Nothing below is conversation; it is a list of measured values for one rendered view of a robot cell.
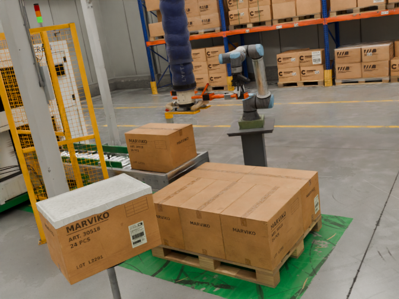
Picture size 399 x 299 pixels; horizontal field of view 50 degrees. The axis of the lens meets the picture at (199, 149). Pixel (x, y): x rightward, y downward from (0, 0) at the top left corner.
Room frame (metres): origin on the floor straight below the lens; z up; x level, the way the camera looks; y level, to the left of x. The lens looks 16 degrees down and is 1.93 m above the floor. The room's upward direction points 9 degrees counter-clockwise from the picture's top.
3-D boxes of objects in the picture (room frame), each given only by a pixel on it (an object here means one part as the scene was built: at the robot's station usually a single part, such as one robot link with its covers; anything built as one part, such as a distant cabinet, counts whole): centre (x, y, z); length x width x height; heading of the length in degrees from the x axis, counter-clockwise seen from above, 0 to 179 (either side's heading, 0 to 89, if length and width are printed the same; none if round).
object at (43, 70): (3.82, 1.28, 1.62); 0.20 x 0.05 x 0.30; 53
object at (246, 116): (4.61, -0.62, 0.88); 0.19 x 0.19 x 0.10
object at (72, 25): (4.13, 1.37, 1.05); 0.87 x 0.10 x 2.10; 105
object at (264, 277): (3.44, -0.22, 0.07); 1.20 x 1.00 x 0.14; 53
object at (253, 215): (3.44, -0.22, 0.34); 1.20 x 1.00 x 0.40; 53
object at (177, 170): (4.09, 0.14, 0.58); 0.70 x 0.03 x 0.06; 143
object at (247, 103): (4.61, -0.63, 1.02); 0.17 x 0.15 x 0.18; 66
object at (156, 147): (4.30, 0.39, 0.75); 0.60 x 0.40 x 0.40; 52
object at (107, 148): (5.23, 1.18, 0.60); 1.60 x 0.10 x 0.09; 53
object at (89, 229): (2.45, 0.69, 0.82); 0.60 x 0.40 x 0.40; 122
